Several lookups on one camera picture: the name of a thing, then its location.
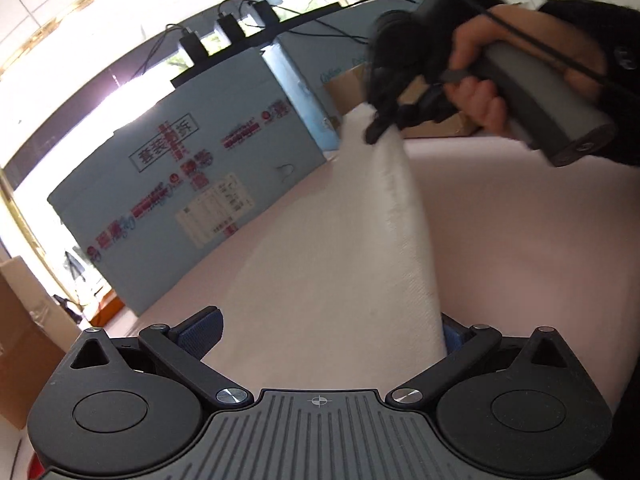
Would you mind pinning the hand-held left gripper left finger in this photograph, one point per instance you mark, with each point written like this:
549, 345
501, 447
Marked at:
202, 332

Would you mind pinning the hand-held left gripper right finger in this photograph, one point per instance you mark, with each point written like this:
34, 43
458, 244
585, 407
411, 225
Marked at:
454, 339

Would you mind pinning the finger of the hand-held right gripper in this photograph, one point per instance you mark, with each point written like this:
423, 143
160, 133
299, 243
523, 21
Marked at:
430, 107
386, 105

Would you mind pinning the person's right forearm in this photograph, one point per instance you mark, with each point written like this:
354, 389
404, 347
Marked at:
625, 25

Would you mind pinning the person's right hand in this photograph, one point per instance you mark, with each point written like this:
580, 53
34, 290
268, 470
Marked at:
530, 30

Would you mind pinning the flat brown cardboard sheet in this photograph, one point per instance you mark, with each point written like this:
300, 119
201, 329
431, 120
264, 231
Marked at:
345, 87

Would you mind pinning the orange tray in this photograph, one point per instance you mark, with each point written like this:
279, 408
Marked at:
117, 307

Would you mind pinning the narrow blue cardboard box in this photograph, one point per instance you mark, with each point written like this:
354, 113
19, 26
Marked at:
295, 95

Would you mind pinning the black clip stand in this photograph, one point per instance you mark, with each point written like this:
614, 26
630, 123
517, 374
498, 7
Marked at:
67, 307

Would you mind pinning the black power adapter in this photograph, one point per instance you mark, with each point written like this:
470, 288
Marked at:
230, 29
194, 46
265, 14

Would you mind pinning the large blue cardboard box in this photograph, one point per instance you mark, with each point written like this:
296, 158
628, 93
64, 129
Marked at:
200, 160

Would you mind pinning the taped brown cardboard box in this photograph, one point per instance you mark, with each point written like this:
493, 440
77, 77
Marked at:
30, 340

